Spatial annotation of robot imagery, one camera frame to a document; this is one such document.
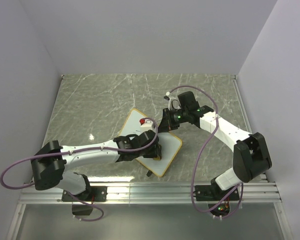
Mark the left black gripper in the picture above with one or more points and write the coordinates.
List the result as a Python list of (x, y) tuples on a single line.
[(155, 152)]

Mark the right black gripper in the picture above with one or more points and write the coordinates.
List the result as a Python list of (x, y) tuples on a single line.
[(167, 124)]

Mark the yellow framed whiteboard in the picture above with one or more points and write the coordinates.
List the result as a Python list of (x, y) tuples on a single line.
[(170, 144)]

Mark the yellow whiteboard eraser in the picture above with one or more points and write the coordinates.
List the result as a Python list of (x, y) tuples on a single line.
[(157, 158)]

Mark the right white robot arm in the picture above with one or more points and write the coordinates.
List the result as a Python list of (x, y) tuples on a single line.
[(250, 152)]

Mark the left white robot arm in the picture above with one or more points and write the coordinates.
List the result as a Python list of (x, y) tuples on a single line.
[(54, 164)]

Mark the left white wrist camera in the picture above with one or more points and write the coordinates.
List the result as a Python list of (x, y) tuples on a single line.
[(147, 125)]

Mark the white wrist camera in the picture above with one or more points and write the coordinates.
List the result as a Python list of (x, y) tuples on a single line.
[(173, 103), (147, 125)]

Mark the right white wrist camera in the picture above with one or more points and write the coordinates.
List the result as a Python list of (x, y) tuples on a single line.
[(173, 103)]

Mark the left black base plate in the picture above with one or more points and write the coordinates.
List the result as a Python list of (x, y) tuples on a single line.
[(96, 194)]

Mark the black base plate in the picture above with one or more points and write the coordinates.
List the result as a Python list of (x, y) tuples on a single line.
[(96, 194), (210, 193)]

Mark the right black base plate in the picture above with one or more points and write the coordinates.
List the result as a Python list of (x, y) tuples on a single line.
[(210, 193)]

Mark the aluminium mounting rail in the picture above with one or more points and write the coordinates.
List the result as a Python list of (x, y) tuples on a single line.
[(149, 193)]

